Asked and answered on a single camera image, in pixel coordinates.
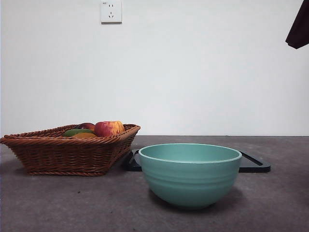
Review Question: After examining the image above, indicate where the red yellow apple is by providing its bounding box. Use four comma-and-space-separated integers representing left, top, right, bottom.
94, 120, 126, 137

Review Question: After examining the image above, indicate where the black rectangular tray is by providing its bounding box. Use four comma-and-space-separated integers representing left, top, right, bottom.
124, 149, 271, 173

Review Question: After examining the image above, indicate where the dark purple plum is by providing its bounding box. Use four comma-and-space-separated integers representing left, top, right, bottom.
75, 122, 96, 131

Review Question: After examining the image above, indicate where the brown yellow kiwifruit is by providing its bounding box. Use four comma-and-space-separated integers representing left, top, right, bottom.
71, 132, 98, 139

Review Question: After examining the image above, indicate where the teal ribbed bowl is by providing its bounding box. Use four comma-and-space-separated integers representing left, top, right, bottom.
138, 143, 243, 210

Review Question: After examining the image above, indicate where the brown wicker basket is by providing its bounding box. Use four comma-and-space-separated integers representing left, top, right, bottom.
0, 123, 141, 176

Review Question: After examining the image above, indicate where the white wall socket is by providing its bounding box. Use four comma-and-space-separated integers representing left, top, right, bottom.
100, 1, 123, 24

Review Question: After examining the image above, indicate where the green avocado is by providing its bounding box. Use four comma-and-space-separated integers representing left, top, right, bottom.
63, 128, 95, 136

